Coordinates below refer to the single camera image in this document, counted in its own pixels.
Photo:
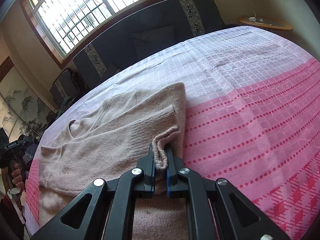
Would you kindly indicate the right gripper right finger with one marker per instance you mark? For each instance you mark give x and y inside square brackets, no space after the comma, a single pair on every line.
[216,209]

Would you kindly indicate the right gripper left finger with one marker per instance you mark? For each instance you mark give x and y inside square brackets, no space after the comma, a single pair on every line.
[104,209]

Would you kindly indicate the beige knit sweater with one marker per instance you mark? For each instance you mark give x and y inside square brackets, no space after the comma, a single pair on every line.
[108,142]

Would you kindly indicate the person's left hand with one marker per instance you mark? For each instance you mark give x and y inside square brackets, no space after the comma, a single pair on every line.
[17,177]

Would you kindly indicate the painted folding screen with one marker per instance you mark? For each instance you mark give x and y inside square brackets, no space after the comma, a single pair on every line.
[22,111]

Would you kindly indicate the dark blue armchair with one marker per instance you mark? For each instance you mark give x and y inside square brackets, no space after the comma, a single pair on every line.
[68,85]

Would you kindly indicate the pink checked bed sheet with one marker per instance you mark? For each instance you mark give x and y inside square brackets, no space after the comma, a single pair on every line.
[252,116]

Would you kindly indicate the barred window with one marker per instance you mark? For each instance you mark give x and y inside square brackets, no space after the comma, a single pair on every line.
[64,26]

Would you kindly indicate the dark sofa cushion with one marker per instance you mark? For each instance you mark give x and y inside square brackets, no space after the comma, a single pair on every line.
[150,42]

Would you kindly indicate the round wooden side table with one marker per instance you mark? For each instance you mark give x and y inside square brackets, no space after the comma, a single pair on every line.
[266,23]

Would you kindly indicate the white charger on table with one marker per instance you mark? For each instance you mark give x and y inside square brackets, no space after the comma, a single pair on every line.
[253,19]

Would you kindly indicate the dark blue sofa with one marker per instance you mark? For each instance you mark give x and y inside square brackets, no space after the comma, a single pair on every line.
[113,50]

